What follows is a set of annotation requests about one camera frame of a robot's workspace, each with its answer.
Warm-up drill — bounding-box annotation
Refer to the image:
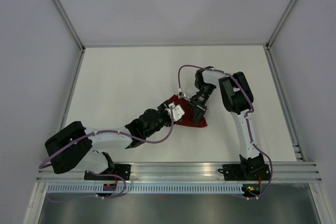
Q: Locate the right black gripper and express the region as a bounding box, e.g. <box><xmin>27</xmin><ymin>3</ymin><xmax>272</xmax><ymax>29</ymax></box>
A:
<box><xmin>186</xmin><ymin>83</ymin><xmax>215</xmax><ymax>126</ymax></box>

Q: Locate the dark red cloth napkin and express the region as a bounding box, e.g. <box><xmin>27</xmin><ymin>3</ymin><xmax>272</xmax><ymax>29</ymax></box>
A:
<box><xmin>168</xmin><ymin>94</ymin><xmax>207</xmax><ymax>128</ymax></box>

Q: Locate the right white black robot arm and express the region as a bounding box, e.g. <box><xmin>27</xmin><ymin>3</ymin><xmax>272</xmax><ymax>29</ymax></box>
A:
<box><xmin>188</xmin><ymin>67</ymin><xmax>272</xmax><ymax>181</ymax></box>

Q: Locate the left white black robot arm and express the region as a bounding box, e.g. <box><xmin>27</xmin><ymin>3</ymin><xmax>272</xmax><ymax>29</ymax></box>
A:
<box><xmin>39</xmin><ymin>102</ymin><xmax>184</xmax><ymax>180</ymax></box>

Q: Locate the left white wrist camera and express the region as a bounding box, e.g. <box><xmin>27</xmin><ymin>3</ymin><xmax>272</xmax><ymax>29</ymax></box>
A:
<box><xmin>165</xmin><ymin>102</ymin><xmax>185</xmax><ymax>123</ymax></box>

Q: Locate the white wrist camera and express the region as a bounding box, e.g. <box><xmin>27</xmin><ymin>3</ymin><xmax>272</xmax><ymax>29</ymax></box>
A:
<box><xmin>177</xmin><ymin>88</ymin><xmax>187</xmax><ymax>99</ymax></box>
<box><xmin>165</xmin><ymin>102</ymin><xmax>185</xmax><ymax>123</ymax></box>

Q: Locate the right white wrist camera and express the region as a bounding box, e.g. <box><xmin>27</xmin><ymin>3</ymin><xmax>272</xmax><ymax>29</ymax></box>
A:
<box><xmin>177</xmin><ymin>88</ymin><xmax>187</xmax><ymax>99</ymax></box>

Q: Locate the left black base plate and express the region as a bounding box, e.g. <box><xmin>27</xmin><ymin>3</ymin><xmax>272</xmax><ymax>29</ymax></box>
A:
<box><xmin>84</xmin><ymin>164</ymin><xmax>131</xmax><ymax>182</ymax></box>

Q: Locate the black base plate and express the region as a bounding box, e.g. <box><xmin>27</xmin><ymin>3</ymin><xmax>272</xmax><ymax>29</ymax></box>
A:
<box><xmin>84</xmin><ymin>164</ymin><xmax>131</xmax><ymax>182</ymax></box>
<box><xmin>217</xmin><ymin>164</ymin><xmax>271</xmax><ymax>182</ymax></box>

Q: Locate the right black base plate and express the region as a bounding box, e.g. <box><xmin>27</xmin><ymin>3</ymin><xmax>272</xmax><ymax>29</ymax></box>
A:
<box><xmin>217</xmin><ymin>164</ymin><xmax>271</xmax><ymax>182</ymax></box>

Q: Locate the white slotted cable duct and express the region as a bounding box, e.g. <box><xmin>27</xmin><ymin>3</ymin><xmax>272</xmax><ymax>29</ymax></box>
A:
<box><xmin>47</xmin><ymin>183</ymin><xmax>243</xmax><ymax>194</ymax></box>

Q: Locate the aluminium front rail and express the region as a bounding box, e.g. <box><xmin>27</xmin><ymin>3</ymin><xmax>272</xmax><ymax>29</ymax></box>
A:
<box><xmin>35</xmin><ymin>162</ymin><xmax>322</xmax><ymax>184</ymax></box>

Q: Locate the right aluminium frame post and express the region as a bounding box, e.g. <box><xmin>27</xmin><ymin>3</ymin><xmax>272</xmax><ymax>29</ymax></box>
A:
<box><xmin>265</xmin><ymin>0</ymin><xmax>299</xmax><ymax>50</ymax></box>

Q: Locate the aluminium frame post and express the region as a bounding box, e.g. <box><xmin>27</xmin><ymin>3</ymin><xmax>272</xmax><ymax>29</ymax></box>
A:
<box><xmin>51</xmin><ymin>0</ymin><xmax>85</xmax><ymax>52</ymax></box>
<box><xmin>265</xmin><ymin>0</ymin><xmax>299</xmax><ymax>50</ymax></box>

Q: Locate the left aluminium frame post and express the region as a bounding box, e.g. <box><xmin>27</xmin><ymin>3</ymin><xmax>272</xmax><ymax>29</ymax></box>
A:
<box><xmin>51</xmin><ymin>0</ymin><xmax>85</xmax><ymax>52</ymax></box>

